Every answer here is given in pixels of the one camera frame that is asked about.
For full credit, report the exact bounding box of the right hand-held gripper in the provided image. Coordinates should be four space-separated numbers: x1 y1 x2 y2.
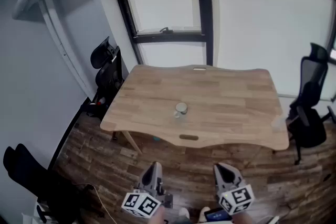
213 163 256 216

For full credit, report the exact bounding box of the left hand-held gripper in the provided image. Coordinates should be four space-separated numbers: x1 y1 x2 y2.
121 162 174 219

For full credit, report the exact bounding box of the white ceramic mug with teabag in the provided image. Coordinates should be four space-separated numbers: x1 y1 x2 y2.
174 102 188 119

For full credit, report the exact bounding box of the person's right forearm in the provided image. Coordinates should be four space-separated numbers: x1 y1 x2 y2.
230 211 253 224

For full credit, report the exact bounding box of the person's left forearm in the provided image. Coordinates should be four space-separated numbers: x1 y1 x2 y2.
154 206 166 224

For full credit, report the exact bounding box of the wooden table leg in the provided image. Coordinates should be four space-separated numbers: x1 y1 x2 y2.
122 131 143 155

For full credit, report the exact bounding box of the dark smartphone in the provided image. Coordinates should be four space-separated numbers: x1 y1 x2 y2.
204 207 233 222

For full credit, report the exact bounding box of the person's right shoe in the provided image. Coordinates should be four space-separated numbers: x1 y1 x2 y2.
198 206 211 221

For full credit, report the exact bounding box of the person's shoe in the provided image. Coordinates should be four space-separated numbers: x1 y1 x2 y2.
198 206 211 221
178 207 191 220

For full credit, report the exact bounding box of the person's left shoe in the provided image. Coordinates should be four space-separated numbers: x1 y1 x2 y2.
178 207 191 220

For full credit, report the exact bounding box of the white table edge fitting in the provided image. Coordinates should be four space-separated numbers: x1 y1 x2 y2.
271 114 287 130

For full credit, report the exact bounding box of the small red and white object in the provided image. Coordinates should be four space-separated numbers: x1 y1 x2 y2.
90 97 107 107

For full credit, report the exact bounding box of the black mesh office chair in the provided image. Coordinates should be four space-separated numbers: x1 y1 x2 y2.
287 42 336 166

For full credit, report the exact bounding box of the black office chair with headrest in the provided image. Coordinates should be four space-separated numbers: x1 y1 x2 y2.
80 36 124 121

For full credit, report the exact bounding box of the thin white cable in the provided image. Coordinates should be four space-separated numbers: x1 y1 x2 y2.
78 183 118 224

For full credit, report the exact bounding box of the black window frame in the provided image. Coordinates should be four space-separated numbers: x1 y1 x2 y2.
110 0 214 67

